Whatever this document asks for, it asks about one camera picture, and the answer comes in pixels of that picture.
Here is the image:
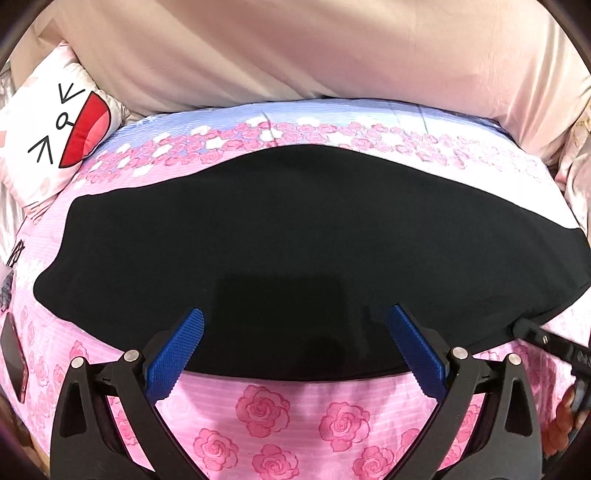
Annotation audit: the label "pink floral bed sheet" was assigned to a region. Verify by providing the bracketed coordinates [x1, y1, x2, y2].
[0, 98, 591, 480]

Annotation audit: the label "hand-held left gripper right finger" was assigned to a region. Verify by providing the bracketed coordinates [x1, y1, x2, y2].
[387, 304, 542, 480]

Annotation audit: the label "black pants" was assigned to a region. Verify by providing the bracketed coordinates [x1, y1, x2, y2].
[33, 144, 583, 383]

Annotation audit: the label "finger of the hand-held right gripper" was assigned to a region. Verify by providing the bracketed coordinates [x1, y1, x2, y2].
[512, 318, 573, 358]

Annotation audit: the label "beige duvet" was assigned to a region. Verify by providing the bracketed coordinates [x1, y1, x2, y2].
[9, 0, 587, 167]

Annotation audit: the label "cartoon face pillow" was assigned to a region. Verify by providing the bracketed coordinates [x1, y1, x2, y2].
[0, 41, 125, 208]

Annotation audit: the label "pale floral cloth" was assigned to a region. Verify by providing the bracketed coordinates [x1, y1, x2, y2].
[551, 115, 591, 236]

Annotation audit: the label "black smartphone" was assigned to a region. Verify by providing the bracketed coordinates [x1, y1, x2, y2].
[0, 314, 31, 400]

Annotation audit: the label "grey satin cloth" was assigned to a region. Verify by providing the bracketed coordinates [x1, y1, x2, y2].
[0, 65, 35, 264]

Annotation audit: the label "person's right hand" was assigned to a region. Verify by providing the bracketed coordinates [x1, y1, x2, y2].
[541, 383, 591, 468]

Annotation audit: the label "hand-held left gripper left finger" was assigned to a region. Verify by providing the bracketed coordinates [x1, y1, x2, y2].
[50, 307, 206, 480]

